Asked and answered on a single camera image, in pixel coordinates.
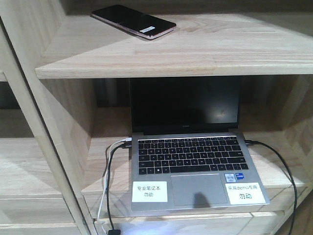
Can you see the black smartphone with pink frame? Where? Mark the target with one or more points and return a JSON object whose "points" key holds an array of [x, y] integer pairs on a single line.
{"points": [[134, 22]]}

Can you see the wooden desk shelf unit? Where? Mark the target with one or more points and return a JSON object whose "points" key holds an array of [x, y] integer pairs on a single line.
{"points": [[61, 49]]}

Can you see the silver laptop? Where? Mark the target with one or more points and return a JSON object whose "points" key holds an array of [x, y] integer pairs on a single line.
{"points": [[187, 149]]}

